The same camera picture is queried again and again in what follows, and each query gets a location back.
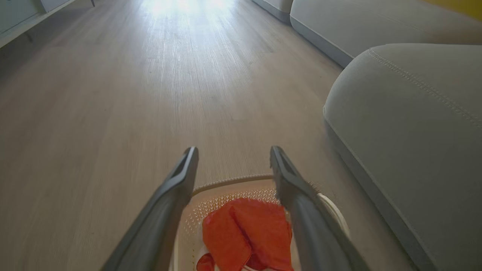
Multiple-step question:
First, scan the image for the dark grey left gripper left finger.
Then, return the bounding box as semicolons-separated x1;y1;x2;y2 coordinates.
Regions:
101;146;199;271

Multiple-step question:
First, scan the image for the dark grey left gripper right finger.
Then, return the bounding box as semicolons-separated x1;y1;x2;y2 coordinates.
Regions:
270;146;372;271

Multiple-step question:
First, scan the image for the red garment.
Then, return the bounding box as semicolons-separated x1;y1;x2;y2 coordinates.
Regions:
202;198;294;271
196;253;216;271

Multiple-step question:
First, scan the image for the white perforated laundry basket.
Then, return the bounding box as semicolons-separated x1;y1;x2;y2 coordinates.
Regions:
169;174;351;271

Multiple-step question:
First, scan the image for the grey sofa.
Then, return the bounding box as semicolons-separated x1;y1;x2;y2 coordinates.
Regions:
323;43;482;271

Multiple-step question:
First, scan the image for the grey fabric sofa end section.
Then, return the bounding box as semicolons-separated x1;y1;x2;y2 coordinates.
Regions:
252;0;294;24

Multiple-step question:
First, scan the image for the white low tv cabinet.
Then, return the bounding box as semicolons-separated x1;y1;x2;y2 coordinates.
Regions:
0;0;95;48

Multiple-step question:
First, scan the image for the yellow object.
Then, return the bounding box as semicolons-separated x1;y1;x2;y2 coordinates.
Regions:
425;0;482;21

